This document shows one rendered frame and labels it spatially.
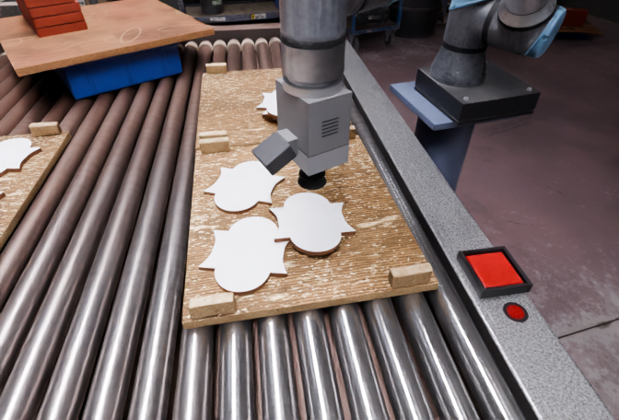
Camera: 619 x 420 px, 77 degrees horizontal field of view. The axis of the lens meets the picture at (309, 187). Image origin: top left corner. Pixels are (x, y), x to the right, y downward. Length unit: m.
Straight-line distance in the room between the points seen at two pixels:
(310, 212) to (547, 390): 0.39
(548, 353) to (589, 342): 1.31
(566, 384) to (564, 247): 1.68
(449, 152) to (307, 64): 0.86
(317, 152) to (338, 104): 0.07
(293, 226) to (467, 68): 0.72
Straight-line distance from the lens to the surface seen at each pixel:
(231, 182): 0.73
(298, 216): 0.63
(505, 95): 1.17
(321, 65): 0.46
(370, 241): 0.62
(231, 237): 0.62
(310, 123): 0.47
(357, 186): 0.72
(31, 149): 0.98
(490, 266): 0.65
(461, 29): 1.14
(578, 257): 2.22
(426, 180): 0.80
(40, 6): 1.34
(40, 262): 0.73
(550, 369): 0.59
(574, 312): 1.98
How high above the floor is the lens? 1.38
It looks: 38 degrees down
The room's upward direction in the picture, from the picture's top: straight up
